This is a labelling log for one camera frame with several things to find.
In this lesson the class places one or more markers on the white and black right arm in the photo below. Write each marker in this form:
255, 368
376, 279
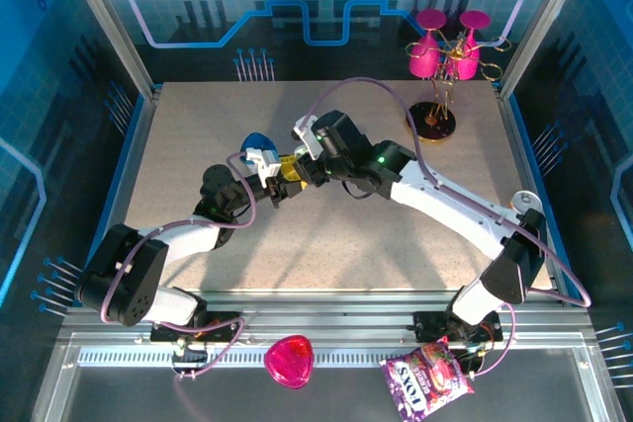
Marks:
455, 204

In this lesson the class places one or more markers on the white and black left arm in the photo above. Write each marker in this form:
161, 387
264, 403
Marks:
123, 274

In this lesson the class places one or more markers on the cup with blue lid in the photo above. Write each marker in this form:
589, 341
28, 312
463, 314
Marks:
254, 140

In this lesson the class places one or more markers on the pink wine glass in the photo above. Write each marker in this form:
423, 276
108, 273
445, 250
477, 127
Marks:
470, 63
423, 59

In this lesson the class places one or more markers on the pink triangular container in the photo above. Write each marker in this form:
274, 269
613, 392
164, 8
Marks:
289, 360

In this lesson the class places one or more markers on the purple candy bag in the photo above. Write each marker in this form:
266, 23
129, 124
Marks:
425, 382

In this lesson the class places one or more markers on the aluminium front frame rail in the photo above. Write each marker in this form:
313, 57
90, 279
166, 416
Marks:
336, 313

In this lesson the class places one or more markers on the aluminium frame post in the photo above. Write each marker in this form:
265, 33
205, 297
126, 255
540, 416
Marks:
104, 22
544, 22

